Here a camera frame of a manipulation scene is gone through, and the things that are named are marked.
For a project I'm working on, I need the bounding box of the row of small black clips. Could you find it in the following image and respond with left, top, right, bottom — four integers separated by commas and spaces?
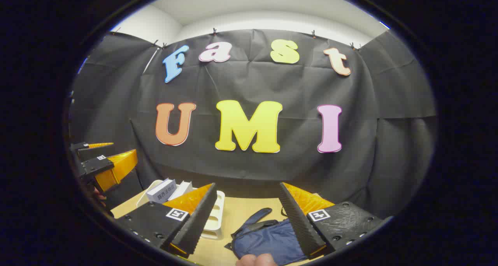
113, 27, 362, 51

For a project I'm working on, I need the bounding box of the thin white rod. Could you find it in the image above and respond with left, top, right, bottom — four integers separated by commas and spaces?
142, 47, 161, 75

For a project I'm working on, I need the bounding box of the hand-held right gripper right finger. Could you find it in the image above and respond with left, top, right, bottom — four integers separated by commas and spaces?
279, 182, 393, 259

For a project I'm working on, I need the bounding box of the blue schoolbag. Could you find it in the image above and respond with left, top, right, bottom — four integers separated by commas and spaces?
224, 208, 312, 266

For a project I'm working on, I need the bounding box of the white bookshelf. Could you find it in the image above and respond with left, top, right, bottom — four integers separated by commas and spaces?
136, 179, 226, 241

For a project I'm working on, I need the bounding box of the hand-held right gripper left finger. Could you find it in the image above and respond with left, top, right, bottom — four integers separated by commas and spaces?
114, 182, 218, 259

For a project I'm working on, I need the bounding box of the grey cover book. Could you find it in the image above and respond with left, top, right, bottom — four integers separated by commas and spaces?
146, 178, 177, 204

